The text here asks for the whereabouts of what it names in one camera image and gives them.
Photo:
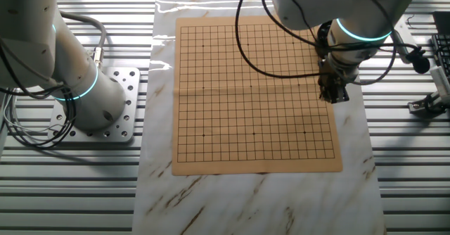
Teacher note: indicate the metal camera stand bracket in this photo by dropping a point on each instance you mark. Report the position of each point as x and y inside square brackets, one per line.
[422, 106]

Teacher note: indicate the wooden go board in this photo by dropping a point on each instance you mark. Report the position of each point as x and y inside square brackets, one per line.
[228, 122]

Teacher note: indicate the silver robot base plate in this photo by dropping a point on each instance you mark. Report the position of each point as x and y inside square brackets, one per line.
[130, 105]

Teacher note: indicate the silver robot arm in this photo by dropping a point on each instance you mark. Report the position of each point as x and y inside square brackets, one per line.
[35, 34]

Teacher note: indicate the white marble pattern mat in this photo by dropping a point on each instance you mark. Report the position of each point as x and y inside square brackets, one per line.
[246, 203]

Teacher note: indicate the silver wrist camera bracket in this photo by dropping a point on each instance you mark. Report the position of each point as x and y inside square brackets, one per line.
[400, 39]

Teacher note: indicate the black keyboard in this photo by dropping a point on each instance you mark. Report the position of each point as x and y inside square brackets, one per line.
[443, 52]

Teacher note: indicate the black flat pad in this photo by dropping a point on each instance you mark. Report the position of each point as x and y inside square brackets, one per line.
[442, 22]

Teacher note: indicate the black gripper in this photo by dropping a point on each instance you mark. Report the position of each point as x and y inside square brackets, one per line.
[334, 76]

